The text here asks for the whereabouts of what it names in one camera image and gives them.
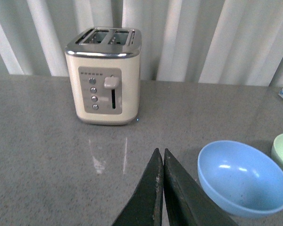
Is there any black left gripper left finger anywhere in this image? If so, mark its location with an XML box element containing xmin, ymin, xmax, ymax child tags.
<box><xmin>113</xmin><ymin>148</ymin><xmax>164</xmax><ymax>226</ymax></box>

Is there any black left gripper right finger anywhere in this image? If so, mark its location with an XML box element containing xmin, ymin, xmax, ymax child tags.
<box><xmin>164</xmin><ymin>149</ymin><xmax>237</xmax><ymax>226</ymax></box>

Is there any blue bowl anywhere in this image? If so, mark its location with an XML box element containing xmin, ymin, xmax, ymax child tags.
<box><xmin>197</xmin><ymin>140</ymin><xmax>283</xmax><ymax>218</ymax></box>

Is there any cream toaster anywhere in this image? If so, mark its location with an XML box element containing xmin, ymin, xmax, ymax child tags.
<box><xmin>65</xmin><ymin>27</ymin><xmax>142</xmax><ymax>125</ymax></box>

